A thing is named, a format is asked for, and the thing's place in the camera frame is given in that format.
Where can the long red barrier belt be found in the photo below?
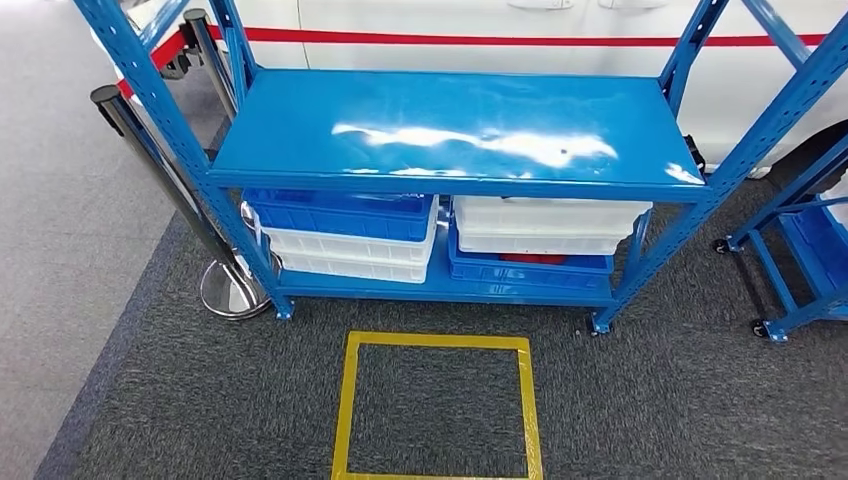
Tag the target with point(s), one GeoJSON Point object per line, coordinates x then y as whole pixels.
{"type": "Point", "coordinates": [464, 38]}

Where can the black stanchion post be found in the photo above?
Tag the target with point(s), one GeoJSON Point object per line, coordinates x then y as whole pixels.
{"type": "Point", "coordinates": [205, 53]}

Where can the short red barrier belt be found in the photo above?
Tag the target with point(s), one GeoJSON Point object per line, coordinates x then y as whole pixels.
{"type": "Point", "coordinates": [162, 56]}

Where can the blue metal shelf rack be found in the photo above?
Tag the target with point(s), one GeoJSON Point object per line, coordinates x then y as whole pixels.
{"type": "Point", "coordinates": [788, 298]}
{"type": "Point", "coordinates": [464, 126]}

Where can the stanchion with chrome base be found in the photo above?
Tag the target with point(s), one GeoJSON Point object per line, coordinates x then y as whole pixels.
{"type": "Point", "coordinates": [232, 291]}

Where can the blue plastic crate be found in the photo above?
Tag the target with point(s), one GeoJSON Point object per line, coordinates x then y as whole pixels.
{"type": "Point", "coordinates": [338, 222]}
{"type": "Point", "coordinates": [821, 252]}
{"type": "Point", "coordinates": [523, 275]}

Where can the white car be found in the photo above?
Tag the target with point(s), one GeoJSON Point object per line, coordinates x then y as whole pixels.
{"type": "Point", "coordinates": [464, 56]}

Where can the red item in crate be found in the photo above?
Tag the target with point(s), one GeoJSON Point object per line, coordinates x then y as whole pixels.
{"type": "Point", "coordinates": [533, 259]}

